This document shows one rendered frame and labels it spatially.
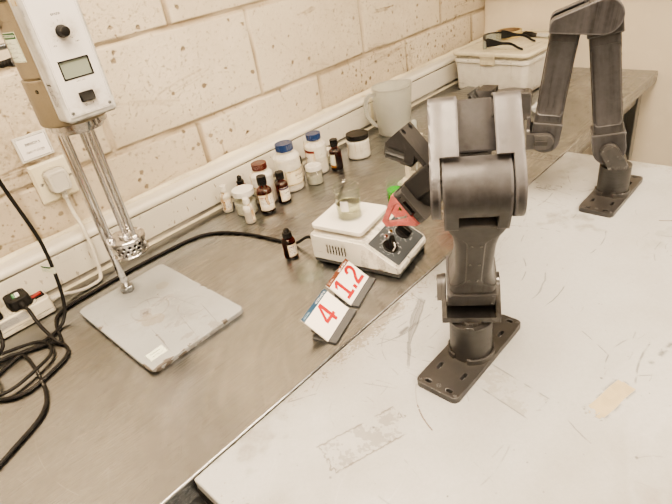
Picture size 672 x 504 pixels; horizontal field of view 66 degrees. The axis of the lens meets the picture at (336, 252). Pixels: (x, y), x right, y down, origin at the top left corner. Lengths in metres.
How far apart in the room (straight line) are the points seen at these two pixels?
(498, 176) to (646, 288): 0.55
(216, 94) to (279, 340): 0.74
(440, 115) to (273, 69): 1.04
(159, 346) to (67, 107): 0.42
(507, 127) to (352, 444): 0.45
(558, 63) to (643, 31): 1.09
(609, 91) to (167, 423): 1.00
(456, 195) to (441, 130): 0.07
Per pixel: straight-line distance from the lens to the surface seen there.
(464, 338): 0.78
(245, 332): 0.95
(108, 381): 0.97
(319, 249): 1.06
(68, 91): 0.85
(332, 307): 0.92
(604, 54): 1.17
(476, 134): 0.57
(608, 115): 1.20
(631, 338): 0.91
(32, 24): 0.83
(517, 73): 1.98
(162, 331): 1.01
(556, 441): 0.75
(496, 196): 0.52
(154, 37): 1.34
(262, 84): 1.52
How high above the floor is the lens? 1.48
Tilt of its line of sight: 31 degrees down
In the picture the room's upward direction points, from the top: 10 degrees counter-clockwise
